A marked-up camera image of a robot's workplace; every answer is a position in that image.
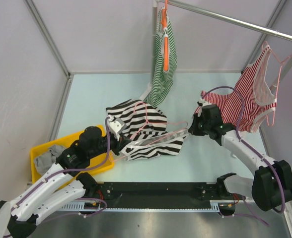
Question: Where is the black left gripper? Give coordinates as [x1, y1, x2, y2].
[88, 130, 131, 159]

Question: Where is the black white striped tank top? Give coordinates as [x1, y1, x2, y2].
[105, 98, 190, 162]

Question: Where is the pink wire hanger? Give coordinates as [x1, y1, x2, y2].
[115, 102, 190, 163]

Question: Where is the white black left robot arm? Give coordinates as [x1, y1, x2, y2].
[0, 126, 131, 238]

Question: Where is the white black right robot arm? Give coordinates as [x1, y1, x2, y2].
[189, 103, 292, 211]

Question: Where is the red white striped tank top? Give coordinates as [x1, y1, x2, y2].
[201, 45, 277, 133]

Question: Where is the green white striped tank top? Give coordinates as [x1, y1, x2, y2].
[144, 7, 178, 107]

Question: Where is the pink hanger under red top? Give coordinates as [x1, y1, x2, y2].
[266, 33, 292, 126]

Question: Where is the orange plastic hanger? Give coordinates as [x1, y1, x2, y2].
[161, 0, 169, 72]

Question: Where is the yellow plastic bin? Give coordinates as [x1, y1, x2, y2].
[30, 130, 115, 184]

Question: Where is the grey cloth garment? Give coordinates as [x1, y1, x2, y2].
[33, 144, 65, 175]

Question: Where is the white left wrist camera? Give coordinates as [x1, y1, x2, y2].
[108, 116, 127, 136]

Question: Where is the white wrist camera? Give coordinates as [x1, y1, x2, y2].
[108, 116, 127, 136]
[197, 99, 211, 117]

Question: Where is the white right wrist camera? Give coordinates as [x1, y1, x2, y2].
[197, 99, 211, 117]

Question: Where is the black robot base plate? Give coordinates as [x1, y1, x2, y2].
[84, 182, 239, 216]

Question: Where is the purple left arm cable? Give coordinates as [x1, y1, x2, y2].
[3, 116, 114, 236]

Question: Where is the white slotted cable duct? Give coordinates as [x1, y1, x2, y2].
[59, 200, 238, 212]

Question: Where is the metal clothes rail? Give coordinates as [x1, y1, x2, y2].
[167, 0, 292, 42]

